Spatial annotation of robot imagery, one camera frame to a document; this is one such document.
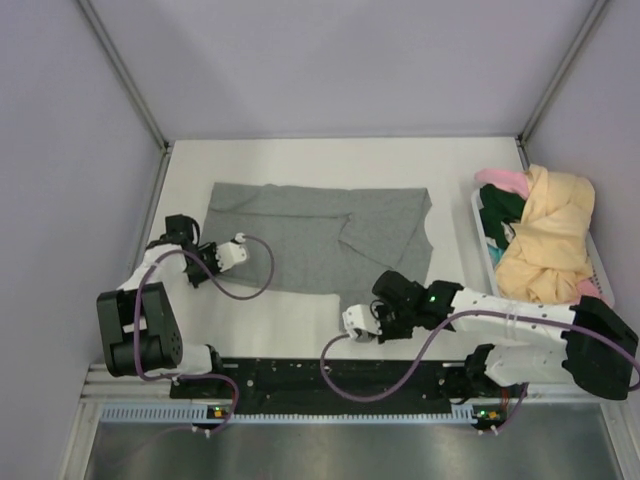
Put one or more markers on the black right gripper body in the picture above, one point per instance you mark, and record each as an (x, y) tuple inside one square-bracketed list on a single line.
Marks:
[(396, 322)]

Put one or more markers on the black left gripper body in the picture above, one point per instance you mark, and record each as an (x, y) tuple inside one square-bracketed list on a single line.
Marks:
[(208, 254)]

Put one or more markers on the grey t shirt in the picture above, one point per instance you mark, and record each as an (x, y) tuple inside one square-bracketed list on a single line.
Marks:
[(323, 241)]

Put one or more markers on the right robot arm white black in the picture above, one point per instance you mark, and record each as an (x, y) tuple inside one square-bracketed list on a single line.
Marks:
[(586, 343)]

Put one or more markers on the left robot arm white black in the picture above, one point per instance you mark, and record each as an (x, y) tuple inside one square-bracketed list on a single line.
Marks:
[(138, 323)]

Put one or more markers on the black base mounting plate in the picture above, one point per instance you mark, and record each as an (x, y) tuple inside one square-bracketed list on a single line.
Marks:
[(296, 386)]

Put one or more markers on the dark green t shirt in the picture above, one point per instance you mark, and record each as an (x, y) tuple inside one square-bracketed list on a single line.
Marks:
[(500, 209)]

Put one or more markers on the yellow t shirt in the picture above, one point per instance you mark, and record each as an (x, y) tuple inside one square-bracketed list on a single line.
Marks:
[(548, 259)]

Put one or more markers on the pink t shirt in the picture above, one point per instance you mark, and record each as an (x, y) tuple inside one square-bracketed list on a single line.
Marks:
[(516, 182)]

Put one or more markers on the white laundry basket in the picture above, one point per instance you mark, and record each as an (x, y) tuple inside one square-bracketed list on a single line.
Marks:
[(599, 278)]

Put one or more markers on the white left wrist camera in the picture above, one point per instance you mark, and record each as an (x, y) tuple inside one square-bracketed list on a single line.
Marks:
[(232, 253)]

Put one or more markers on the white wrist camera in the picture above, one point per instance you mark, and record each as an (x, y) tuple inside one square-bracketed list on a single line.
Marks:
[(360, 324), (232, 253)]

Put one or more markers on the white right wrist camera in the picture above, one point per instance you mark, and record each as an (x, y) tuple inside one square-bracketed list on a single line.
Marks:
[(360, 324)]

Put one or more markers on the grey slotted cable duct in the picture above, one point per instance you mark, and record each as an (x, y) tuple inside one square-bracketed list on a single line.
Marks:
[(157, 413)]

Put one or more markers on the left aluminium corner post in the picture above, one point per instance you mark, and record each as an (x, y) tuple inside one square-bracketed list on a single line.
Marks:
[(122, 73)]

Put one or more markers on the aluminium corner post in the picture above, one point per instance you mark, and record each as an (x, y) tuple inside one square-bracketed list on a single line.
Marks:
[(594, 17), (122, 73)]

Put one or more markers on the right aluminium corner post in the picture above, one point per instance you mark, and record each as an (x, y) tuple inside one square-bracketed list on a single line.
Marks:
[(594, 17)]

